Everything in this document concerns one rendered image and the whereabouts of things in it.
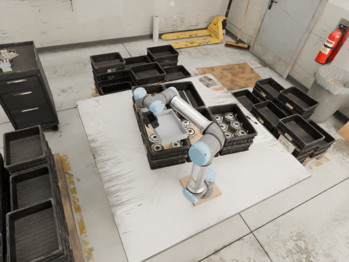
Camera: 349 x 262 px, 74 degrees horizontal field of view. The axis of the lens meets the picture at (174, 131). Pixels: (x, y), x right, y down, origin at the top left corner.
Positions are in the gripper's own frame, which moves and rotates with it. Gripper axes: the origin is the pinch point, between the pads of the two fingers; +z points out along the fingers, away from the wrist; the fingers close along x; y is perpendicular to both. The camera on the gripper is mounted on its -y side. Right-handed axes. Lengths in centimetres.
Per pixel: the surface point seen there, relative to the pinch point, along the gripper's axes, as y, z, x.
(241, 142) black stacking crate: -25, 43, -60
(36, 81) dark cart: 136, 13, 70
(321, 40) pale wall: 79, 119, -308
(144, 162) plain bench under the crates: 1.4, 34.2, 17.4
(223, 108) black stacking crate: 12, 40, -69
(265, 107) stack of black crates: 32, 120, -154
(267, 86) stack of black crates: 66, 131, -191
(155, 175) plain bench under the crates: -13.7, 34.8, 15.5
